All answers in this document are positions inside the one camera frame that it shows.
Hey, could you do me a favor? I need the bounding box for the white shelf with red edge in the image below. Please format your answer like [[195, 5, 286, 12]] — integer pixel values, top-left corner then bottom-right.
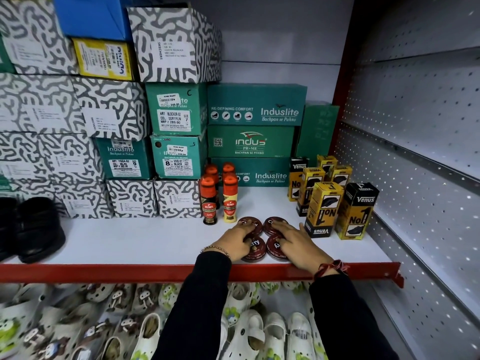
[[0, 185, 405, 289]]

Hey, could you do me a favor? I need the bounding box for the perforated grey shelf panel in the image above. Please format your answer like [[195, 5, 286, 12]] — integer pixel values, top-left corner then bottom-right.
[[329, 0, 480, 360]]

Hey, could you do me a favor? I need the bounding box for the dark red polish tin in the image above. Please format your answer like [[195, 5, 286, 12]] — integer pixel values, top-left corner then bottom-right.
[[263, 216, 290, 238], [236, 216, 264, 239], [241, 235, 268, 263], [266, 234, 292, 262]]

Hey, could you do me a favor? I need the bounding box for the black leather shoe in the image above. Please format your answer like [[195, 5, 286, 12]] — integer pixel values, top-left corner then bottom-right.
[[16, 196, 67, 264]]

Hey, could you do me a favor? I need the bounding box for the black-label red-capped polish bottle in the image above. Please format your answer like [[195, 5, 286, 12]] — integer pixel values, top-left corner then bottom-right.
[[199, 175, 219, 226]]

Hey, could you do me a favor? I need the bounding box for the row of brown-print beige clogs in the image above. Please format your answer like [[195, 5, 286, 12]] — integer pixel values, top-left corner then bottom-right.
[[0, 282, 166, 360]]

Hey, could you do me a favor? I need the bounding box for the yellow carton with shoe print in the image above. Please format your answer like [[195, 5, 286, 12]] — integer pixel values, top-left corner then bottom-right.
[[304, 181, 345, 239], [329, 164, 354, 189], [296, 167, 326, 217], [316, 154, 339, 174]]

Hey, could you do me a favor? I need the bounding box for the beaded wrist bracelet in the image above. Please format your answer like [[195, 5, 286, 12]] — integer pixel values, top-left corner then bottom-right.
[[199, 244, 232, 259]]

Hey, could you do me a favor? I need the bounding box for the stack of squiggle-pattern shoe boxes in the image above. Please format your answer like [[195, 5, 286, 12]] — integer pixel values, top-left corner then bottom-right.
[[0, 0, 223, 219]]

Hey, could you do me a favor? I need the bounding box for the yellow shoe box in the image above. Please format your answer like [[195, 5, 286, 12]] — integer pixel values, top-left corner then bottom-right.
[[72, 37, 137, 82]]

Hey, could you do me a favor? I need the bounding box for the person's right forearm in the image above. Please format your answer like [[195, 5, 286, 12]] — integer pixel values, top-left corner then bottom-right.
[[309, 271, 400, 360]]

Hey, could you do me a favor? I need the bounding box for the row of green-print white clogs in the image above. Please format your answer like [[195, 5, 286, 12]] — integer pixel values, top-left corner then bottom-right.
[[157, 281, 329, 360]]

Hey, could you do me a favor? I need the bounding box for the red thread wristband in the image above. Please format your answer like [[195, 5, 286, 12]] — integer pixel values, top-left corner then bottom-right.
[[313, 259, 350, 280]]

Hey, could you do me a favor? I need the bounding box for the stack of green shoe boxes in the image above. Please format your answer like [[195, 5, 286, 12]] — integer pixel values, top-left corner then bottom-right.
[[0, 37, 341, 188]]

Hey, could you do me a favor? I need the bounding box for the person's left hand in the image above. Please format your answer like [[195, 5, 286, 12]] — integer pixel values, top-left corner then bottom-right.
[[204, 220, 258, 264]]

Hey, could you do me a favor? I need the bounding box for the black-topped yellow carton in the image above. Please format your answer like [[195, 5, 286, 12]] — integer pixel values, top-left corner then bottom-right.
[[334, 182, 380, 241], [287, 157, 310, 202]]

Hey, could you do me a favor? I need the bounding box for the yellow-label red-capped polish bottle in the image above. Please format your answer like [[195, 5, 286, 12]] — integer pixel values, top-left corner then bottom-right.
[[223, 172, 239, 224]]

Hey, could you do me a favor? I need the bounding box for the blue shoe box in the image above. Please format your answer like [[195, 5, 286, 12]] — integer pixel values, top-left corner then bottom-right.
[[52, 0, 162, 42]]

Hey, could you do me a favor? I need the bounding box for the person's right hand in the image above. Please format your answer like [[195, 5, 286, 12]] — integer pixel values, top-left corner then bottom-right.
[[270, 219, 335, 276]]

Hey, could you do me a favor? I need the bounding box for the person's left forearm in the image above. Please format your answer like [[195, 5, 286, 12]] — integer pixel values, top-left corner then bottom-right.
[[151, 250, 233, 360]]

